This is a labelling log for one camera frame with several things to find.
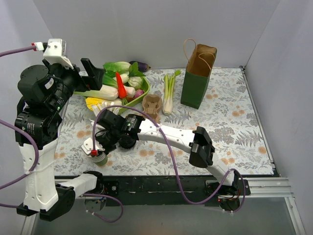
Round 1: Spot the black coffee cup lid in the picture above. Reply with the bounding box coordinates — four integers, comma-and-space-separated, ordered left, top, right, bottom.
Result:
118, 135, 136, 149

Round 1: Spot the stack of green paper cups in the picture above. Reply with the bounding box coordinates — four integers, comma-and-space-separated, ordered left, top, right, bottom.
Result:
88, 152, 108, 166

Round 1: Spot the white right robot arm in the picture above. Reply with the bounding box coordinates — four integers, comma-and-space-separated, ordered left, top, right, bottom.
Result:
90, 110, 239, 195

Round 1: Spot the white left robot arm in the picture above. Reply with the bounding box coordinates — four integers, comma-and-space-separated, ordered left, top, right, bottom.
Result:
15, 58, 105, 221

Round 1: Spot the green bok choy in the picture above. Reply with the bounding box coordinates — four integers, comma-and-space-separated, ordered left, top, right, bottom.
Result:
102, 73, 118, 88

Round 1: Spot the yellow corn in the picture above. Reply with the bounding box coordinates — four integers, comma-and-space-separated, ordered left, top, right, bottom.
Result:
85, 97, 105, 111

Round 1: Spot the red carrot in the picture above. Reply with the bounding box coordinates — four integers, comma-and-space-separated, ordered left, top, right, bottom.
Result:
115, 72, 128, 105

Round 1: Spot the purple onion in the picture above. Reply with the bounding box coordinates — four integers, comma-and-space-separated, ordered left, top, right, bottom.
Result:
134, 89, 144, 98

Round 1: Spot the pale green cabbage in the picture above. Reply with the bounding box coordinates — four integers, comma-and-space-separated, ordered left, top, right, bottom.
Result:
128, 76, 143, 90

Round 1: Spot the brown cardboard cup carrier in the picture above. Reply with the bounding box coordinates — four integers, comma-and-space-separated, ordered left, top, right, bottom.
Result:
142, 94, 162, 123

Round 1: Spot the purple eggplant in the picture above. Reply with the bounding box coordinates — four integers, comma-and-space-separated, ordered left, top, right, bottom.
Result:
129, 61, 151, 72

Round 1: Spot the green vegetable tray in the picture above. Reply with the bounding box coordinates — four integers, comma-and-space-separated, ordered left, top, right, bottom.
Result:
73, 72, 151, 115

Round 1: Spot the celery stalk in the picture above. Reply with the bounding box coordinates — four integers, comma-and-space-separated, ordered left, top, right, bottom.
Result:
162, 70, 181, 116

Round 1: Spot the green paper bag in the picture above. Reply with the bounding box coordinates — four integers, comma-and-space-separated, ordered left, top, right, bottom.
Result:
180, 43, 217, 109

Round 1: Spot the floral table mat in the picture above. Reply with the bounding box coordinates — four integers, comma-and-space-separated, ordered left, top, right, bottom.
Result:
54, 69, 273, 176

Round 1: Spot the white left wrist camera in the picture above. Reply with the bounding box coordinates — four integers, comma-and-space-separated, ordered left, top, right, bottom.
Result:
44, 39, 73, 69

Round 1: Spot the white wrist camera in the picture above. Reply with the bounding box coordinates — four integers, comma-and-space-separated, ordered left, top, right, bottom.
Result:
81, 138, 104, 157
44, 39, 73, 69

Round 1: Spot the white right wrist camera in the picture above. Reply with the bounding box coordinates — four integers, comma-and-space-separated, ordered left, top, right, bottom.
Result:
81, 138, 104, 157

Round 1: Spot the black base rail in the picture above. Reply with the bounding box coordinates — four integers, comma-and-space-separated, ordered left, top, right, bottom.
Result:
88, 175, 251, 207

